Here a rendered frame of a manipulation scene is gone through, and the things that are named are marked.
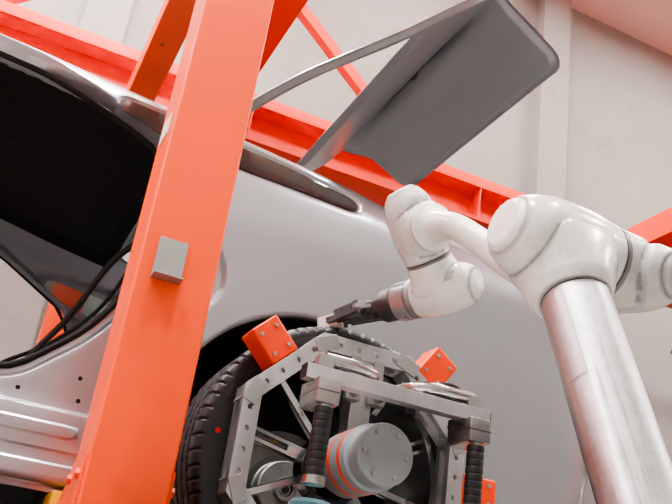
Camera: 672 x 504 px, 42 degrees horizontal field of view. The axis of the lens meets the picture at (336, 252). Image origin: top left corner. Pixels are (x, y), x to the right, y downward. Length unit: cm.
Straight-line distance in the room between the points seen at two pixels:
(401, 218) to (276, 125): 335
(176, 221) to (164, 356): 28
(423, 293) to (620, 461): 86
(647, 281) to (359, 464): 70
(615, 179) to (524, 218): 718
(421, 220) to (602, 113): 698
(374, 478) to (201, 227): 61
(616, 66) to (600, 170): 126
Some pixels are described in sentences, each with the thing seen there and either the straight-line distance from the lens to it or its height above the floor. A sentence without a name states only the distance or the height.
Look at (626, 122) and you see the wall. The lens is 891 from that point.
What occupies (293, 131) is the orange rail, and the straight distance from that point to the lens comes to 518.
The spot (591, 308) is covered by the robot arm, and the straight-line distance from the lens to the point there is 125.
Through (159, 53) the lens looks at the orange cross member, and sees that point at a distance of 377.
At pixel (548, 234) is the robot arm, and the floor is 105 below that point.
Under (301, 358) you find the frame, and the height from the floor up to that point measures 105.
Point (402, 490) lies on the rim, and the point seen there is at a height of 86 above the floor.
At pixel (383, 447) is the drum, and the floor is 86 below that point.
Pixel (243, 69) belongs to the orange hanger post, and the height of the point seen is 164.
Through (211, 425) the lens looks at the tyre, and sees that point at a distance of 192.
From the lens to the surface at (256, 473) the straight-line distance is 242.
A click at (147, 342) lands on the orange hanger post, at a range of 174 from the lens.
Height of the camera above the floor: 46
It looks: 25 degrees up
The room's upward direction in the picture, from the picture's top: 9 degrees clockwise
